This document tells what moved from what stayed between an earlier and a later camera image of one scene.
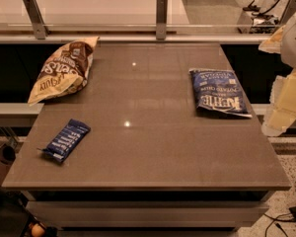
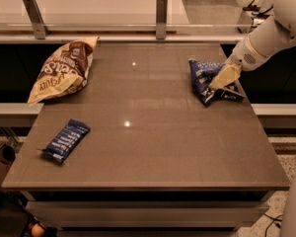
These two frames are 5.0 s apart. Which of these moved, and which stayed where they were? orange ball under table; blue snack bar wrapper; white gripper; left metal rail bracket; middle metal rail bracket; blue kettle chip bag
Moved: blue kettle chip bag; white gripper
Stayed: left metal rail bracket; orange ball under table; middle metal rail bracket; blue snack bar wrapper
